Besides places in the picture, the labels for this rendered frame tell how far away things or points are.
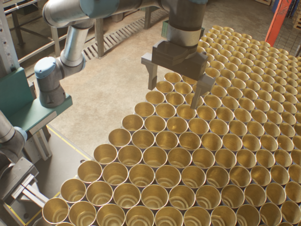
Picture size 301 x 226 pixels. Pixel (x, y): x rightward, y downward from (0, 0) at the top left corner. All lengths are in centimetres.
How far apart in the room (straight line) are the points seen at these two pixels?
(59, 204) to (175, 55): 47
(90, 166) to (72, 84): 223
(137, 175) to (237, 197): 30
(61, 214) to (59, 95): 71
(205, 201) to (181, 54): 42
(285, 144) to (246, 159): 18
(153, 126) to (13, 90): 75
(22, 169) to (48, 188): 95
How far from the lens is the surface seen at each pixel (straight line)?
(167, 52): 45
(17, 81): 119
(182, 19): 47
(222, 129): 78
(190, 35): 49
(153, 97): 82
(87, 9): 45
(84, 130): 225
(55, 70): 113
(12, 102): 123
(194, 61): 52
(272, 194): 75
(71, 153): 170
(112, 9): 44
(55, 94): 119
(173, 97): 82
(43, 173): 166
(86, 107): 246
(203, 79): 55
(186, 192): 62
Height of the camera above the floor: 169
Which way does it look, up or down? 45 degrees down
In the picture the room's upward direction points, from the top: 7 degrees clockwise
